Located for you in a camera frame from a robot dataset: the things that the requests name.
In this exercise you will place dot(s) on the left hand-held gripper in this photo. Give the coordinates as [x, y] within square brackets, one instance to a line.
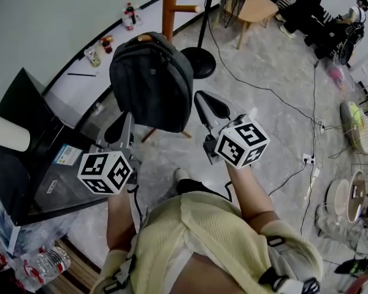
[105, 171]

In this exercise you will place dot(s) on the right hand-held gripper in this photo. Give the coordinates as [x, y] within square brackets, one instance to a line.
[242, 144]

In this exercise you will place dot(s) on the grey fabric backpack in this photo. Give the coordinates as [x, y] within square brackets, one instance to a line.
[153, 84]

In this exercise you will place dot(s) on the wooden coat stand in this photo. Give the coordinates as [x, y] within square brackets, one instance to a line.
[169, 11]

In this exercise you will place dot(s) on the person's left forearm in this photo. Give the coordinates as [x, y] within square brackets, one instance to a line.
[119, 222]

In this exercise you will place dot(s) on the person's right forearm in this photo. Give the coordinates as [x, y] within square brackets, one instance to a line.
[251, 194]

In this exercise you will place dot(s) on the black standing fan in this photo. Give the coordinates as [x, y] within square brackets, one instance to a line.
[199, 63]

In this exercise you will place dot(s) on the thin black pen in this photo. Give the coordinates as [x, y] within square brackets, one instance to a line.
[81, 74]

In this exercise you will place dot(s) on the person's white shoe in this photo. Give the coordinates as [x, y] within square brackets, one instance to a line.
[181, 174]

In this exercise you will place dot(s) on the person's black trouser leg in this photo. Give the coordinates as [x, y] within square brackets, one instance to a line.
[196, 188]

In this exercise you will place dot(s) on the small cola bottle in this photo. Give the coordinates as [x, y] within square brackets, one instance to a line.
[106, 46]

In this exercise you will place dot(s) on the black mini fridge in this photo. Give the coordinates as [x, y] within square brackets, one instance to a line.
[21, 109]

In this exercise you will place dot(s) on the white power strip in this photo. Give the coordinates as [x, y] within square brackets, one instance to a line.
[309, 158]
[321, 125]

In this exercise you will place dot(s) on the light wooden stool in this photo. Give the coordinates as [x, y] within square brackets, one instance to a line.
[257, 6]

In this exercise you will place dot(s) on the white paper roll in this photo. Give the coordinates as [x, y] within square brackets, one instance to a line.
[6, 132]

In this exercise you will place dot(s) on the tall cola bottle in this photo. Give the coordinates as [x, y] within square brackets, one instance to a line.
[130, 12]

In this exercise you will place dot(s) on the pink toy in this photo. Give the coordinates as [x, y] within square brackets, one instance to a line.
[335, 75]

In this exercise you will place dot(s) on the black white striped cushion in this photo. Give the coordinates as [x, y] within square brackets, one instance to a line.
[286, 2]

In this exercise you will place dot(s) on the person's yellow knit top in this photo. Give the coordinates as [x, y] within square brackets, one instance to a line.
[202, 237]

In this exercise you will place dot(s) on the clear plastic bag pile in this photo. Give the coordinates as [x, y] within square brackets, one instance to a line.
[33, 234]

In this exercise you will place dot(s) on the wooden slatted board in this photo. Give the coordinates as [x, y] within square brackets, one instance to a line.
[79, 272]

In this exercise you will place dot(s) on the clear water bottle red label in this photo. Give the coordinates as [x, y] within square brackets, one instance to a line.
[46, 265]

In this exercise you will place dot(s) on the round white side table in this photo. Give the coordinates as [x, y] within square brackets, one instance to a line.
[340, 194]

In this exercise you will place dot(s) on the black green sneaker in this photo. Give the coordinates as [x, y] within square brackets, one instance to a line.
[355, 265]

